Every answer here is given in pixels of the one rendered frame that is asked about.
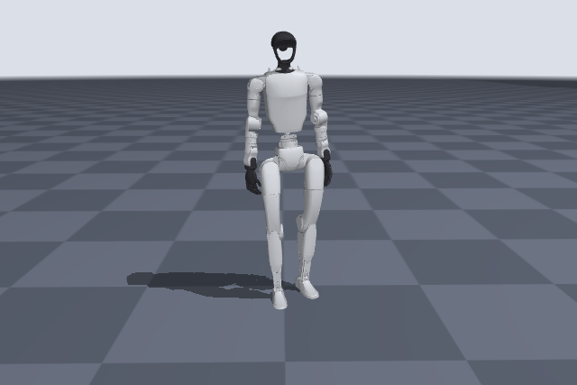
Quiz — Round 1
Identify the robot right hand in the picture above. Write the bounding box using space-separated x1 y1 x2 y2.
244 158 261 195

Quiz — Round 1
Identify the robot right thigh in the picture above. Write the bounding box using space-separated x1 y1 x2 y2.
259 156 283 240

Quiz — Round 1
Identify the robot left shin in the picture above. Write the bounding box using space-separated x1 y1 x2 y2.
298 224 316 282

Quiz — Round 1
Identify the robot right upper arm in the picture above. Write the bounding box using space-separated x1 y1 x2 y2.
247 75 266 130

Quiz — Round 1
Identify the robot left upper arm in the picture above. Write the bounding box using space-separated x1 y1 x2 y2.
305 72 328 125

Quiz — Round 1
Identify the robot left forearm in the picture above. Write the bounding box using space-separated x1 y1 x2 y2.
314 116 331 158

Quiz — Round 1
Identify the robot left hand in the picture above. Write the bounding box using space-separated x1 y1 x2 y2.
321 149 333 187

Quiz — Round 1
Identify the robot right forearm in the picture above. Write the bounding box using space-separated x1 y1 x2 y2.
243 116 259 167

